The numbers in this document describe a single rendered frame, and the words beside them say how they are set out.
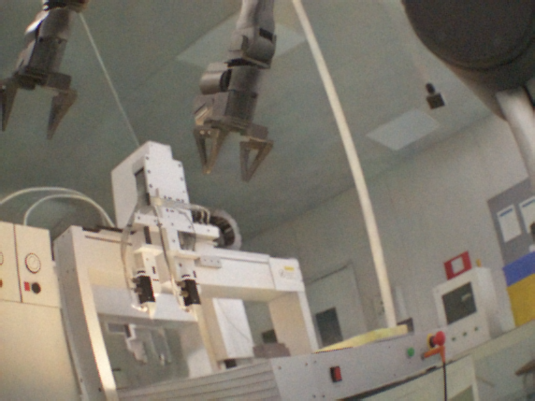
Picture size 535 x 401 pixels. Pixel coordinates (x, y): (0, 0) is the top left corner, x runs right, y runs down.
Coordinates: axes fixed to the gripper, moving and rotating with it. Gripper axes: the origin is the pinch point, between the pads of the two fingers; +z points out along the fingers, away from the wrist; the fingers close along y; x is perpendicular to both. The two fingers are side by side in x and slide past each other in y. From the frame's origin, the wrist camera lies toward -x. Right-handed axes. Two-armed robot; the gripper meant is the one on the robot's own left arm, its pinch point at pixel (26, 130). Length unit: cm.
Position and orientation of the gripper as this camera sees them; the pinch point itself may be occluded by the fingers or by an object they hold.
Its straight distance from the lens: 82.0
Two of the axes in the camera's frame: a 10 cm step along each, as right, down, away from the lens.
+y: -6.4, -1.3, -7.5
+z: -1.7, 9.9, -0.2
